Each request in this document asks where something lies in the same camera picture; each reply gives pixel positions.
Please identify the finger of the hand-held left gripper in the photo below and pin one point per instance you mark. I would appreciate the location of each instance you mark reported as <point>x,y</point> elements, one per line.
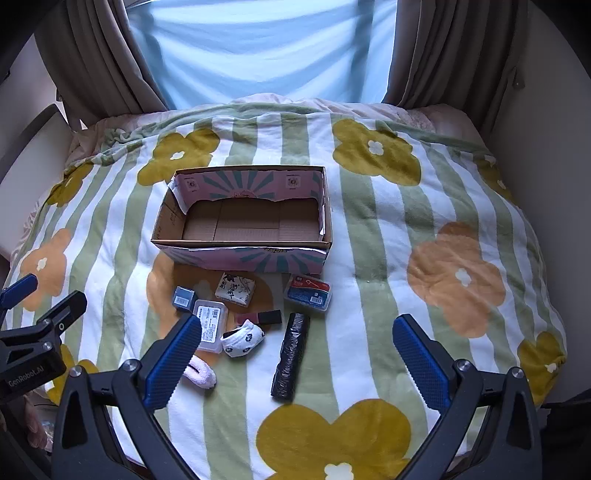
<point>18,290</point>
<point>64,314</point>

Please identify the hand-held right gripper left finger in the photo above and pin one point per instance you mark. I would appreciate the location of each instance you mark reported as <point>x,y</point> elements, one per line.
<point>175,360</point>

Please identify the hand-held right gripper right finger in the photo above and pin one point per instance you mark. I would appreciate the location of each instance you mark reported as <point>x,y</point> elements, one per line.
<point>420,364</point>

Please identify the pink fluffy sock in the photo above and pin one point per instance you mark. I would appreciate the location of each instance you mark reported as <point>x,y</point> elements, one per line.
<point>201,374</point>

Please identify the clear plastic case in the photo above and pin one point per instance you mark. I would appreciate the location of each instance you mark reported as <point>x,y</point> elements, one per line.
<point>213,323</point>

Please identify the small blue box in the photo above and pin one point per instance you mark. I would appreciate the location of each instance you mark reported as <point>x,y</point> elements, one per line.
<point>183,297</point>

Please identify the white printed sock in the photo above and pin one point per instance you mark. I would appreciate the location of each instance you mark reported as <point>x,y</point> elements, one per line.
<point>244,341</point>

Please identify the patterned tissue pack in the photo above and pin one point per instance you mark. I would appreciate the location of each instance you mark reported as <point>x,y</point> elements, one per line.
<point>235,290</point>

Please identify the printed cardboard box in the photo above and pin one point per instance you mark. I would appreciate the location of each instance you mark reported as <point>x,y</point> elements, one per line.
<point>231,226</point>

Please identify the black and maroon small box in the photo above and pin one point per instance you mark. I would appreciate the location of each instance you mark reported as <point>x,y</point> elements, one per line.
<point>270,318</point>

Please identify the red and blue plastic case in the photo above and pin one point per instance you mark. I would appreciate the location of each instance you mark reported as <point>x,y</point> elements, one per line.
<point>308,291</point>

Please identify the white bedside furniture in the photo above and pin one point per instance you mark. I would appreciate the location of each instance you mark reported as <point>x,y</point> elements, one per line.
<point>27,152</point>

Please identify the floral striped blanket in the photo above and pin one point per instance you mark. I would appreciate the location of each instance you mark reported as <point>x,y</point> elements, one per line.
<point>378,230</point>

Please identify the beige curtain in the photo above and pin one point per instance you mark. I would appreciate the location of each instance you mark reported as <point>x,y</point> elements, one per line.
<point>443,55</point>
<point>101,55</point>

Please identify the light blue sheer curtain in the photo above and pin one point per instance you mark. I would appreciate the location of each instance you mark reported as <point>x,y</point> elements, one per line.
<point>258,46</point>

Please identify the wall hook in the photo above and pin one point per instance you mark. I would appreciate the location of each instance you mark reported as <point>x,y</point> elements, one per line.
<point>518,78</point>

